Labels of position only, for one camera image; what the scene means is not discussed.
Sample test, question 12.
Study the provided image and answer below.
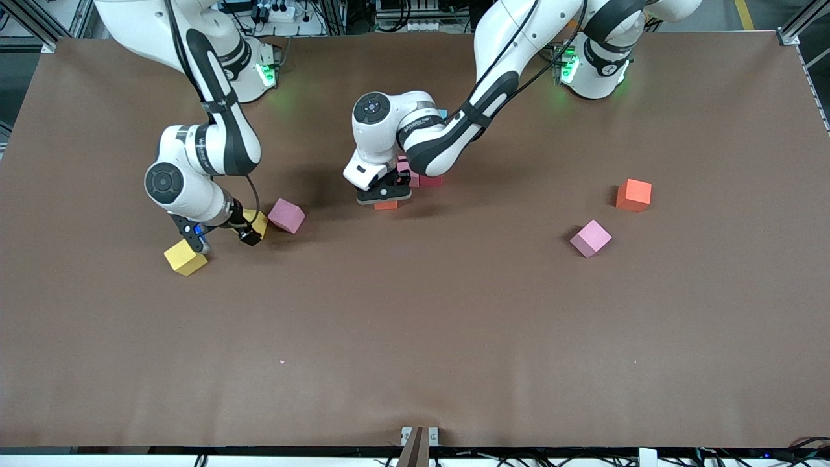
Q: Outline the paper table cover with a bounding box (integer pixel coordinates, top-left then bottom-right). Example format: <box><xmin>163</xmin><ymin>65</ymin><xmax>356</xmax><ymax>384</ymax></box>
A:
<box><xmin>0</xmin><ymin>31</ymin><xmax>830</xmax><ymax>449</ymax></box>

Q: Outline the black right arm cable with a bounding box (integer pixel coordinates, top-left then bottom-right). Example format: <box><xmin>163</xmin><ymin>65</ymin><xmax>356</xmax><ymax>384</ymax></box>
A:
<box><xmin>165</xmin><ymin>0</ymin><xmax>261</xmax><ymax>224</ymax></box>

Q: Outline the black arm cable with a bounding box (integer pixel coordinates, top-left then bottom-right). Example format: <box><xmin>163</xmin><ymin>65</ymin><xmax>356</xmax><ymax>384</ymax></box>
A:
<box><xmin>447</xmin><ymin>0</ymin><xmax>591</xmax><ymax>124</ymax></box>
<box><xmin>165</xmin><ymin>0</ymin><xmax>261</xmax><ymax>224</ymax></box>

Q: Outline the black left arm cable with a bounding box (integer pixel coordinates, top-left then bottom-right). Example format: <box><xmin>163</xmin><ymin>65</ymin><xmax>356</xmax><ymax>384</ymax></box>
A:
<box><xmin>447</xmin><ymin>0</ymin><xmax>591</xmax><ymax>124</ymax></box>

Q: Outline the aluminium frame post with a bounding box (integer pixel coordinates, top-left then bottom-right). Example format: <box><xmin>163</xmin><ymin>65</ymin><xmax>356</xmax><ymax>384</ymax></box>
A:
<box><xmin>777</xmin><ymin>0</ymin><xmax>830</xmax><ymax>47</ymax></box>
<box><xmin>0</xmin><ymin>0</ymin><xmax>98</xmax><ymax>54</ymax></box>

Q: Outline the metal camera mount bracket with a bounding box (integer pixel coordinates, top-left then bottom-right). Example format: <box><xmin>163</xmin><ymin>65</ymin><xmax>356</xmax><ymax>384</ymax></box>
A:
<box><xmin>397</xmin><ymin>426</ymin><xmax>440</xmax><ymax>467</ymax></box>

